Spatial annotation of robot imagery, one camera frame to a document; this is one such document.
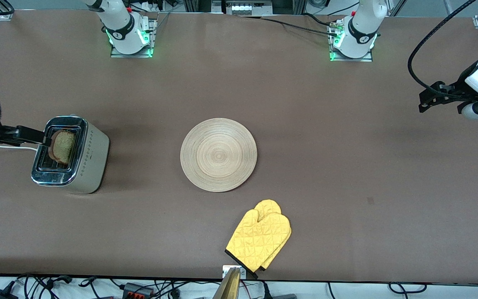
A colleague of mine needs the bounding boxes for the white toaster power cord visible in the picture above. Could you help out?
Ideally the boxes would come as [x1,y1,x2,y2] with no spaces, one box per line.
[0,144,39,152]

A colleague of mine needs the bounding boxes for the beige chrome two-slot toaster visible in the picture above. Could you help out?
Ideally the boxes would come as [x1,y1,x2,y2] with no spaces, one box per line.
[31,113,110,194]

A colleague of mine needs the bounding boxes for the yellow quilted oven mitt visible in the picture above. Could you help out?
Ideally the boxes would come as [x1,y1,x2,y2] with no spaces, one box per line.
[225,209,292,279]
[254,199,292,271]

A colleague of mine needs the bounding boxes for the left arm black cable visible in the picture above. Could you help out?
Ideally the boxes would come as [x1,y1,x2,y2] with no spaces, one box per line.
[407,0,478,100]

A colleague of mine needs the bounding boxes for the black red connector box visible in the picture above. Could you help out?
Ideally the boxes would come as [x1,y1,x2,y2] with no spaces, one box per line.
[122,282,155,299]

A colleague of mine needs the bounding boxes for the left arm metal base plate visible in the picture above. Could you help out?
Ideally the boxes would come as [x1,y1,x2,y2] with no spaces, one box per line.
[329,19,374,63]

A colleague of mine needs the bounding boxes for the round wooden plate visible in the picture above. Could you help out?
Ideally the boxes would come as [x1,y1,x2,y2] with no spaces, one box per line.
[180,118,258,193]

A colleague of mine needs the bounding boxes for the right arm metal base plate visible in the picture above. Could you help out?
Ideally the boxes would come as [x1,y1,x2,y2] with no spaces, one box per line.
[110,17,157,59]

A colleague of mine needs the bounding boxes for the black cable on table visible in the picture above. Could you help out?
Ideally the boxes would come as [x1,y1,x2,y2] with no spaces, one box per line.
[239,15,341,37]

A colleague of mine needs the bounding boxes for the brass coloured metal bar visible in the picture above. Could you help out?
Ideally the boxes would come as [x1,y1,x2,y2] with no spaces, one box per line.
[212,267,241,299]

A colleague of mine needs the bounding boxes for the brown bread slice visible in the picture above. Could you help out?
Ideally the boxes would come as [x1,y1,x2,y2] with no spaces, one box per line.
[47,130,78,165]

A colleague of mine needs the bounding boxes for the white metal bracket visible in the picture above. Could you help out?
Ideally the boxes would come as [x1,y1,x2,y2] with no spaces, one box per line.
[222,265,247,279]

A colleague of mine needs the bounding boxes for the white power strip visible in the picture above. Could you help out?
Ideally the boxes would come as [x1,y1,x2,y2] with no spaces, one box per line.
[224,1,273,16]

